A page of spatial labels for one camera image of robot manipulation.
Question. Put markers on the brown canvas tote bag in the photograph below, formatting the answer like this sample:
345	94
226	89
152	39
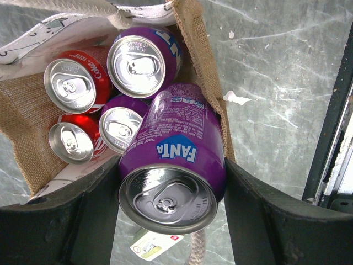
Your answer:
26	111

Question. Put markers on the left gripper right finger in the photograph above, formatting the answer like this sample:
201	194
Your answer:
267	226

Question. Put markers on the red Coca-Cola can back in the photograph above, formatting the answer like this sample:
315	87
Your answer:
77	81

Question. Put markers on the purple fanta can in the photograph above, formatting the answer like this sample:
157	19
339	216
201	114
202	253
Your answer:
144	60
120	120
174	173

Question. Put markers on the purple Fanta can back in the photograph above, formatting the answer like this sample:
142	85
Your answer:
144	60

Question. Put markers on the red Coca-Cola can front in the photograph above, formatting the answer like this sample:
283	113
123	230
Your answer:
76	139

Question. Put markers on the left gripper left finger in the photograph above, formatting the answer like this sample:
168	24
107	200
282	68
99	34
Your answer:
73	225

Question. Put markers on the red coca-cola can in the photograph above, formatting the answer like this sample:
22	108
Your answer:
77	81
76	139

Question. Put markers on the small white cardboard box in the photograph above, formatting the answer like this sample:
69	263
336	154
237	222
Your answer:
148	245

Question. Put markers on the aluminium mounting rail frame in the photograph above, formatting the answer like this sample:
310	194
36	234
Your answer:
331	134

